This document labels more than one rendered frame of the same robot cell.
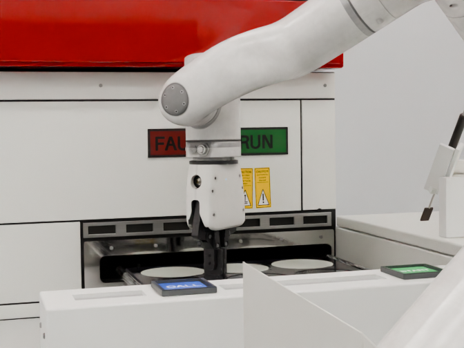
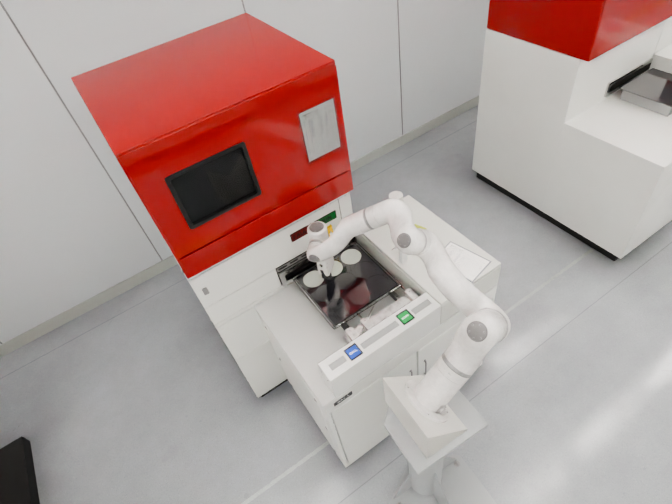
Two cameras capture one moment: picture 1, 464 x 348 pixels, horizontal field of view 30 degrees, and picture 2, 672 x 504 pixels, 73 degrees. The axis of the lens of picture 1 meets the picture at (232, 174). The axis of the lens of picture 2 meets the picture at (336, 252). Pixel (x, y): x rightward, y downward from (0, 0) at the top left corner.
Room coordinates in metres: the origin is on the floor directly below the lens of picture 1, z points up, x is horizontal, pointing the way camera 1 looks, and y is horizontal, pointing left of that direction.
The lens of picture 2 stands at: (-0.05, 0.18, 2.52)
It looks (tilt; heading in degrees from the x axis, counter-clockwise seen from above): 46 degrees down; 351
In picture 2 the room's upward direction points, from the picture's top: 12 degrees counter-clockwise
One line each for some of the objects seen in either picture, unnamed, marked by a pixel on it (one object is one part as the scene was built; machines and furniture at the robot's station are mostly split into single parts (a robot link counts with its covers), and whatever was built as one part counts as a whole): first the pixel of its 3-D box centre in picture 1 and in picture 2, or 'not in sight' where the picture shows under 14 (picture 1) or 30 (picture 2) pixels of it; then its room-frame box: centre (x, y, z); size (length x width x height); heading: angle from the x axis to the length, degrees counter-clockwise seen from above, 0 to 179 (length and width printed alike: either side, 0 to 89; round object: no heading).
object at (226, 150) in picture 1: (213, 150); not in sight; (1.32, 0.03, 1.09); 0.09 x 0.08 x 0.03; 147
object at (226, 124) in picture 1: (211, 97); (318, 238); (1.32, 0.03, 1.17); 0.09 x 0.08 x 0.13; 153
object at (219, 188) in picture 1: (214, 190); (324, 260); (1.32, 0.03, 1.03); 0.10 x 0.07 x 0.11; 147
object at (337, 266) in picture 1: (259, 280); (345, 281); (1.27, -0.04, 0.90); 0.34 x 0.34 x 0.01; 16
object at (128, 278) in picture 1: (139, 289); (312, 301); (1.22, 0.13, 0.90); 0.37 x 0.01 x 0.01; 16
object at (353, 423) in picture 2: not in sight; (379, 343); (1.20, -0.15, 0.41); 0.97 x 0.64 x 0.82; 106
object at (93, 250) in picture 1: (213, 262); (318, 257); (1.47, 0.03, 0.89); 0.44 x 0.02 x 0.10; 106
